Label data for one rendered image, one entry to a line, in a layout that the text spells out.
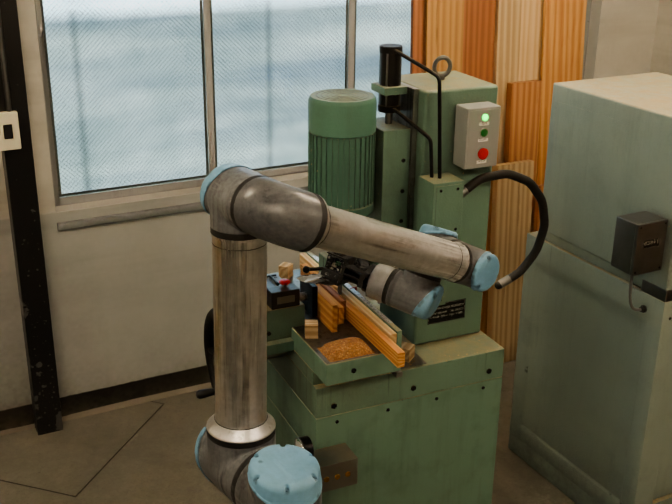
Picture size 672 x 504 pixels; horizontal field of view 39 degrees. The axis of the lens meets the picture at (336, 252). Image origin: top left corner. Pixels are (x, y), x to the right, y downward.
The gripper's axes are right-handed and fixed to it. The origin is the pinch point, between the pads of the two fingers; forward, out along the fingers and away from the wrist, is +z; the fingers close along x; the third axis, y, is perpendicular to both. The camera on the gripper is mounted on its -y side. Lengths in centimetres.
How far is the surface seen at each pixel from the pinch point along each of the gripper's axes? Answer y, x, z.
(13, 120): -39, 7, 131
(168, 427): -91, 113, 71
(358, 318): -14.0, 15.9, -14.4
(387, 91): -16.3, -42.5, -2.9
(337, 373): 2.7, 25.8, -18.8
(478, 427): -43, 41, -49
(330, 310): -10.4, 15.7, -7.5
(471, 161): -24.8, -31.6, -27.4
